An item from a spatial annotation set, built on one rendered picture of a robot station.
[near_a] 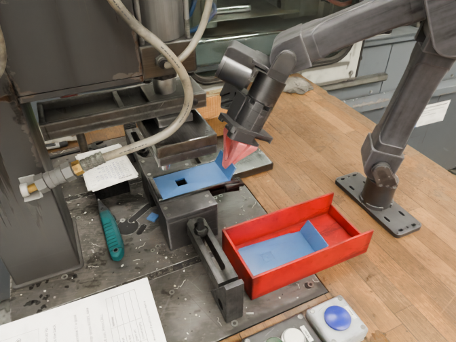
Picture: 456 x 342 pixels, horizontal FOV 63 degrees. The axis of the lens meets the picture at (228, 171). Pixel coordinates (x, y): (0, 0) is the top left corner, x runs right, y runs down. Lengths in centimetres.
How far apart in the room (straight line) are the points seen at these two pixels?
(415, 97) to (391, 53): 106
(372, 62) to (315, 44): 107
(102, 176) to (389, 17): 63
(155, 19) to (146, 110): 14
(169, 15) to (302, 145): 58
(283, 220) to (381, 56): 112
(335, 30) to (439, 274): 47
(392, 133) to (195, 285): 45
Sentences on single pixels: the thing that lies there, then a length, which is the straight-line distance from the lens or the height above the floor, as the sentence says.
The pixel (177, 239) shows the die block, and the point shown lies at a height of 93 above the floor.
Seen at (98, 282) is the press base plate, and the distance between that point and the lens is 72.
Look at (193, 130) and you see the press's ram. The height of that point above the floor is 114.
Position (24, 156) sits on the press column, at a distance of 60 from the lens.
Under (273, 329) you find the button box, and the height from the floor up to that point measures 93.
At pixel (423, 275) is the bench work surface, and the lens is 78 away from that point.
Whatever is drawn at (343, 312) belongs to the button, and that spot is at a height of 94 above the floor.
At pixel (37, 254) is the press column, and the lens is 72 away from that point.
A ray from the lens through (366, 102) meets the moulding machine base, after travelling 177.
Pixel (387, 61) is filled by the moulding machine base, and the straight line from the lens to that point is 178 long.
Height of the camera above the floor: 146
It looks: 38 degrees down
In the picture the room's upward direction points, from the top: straight up
